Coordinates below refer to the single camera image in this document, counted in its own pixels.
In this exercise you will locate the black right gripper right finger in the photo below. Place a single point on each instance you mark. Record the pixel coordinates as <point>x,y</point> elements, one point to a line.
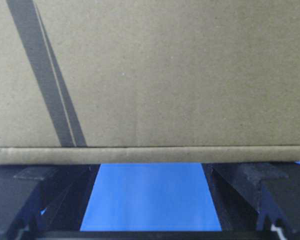
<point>255,196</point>

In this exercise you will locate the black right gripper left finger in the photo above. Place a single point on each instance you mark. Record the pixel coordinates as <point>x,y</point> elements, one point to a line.
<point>39,198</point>

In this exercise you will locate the brown cardboard box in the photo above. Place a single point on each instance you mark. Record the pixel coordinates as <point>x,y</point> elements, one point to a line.
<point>144,81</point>

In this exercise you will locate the blue table mat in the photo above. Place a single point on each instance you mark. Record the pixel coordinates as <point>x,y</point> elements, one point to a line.
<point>151,197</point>

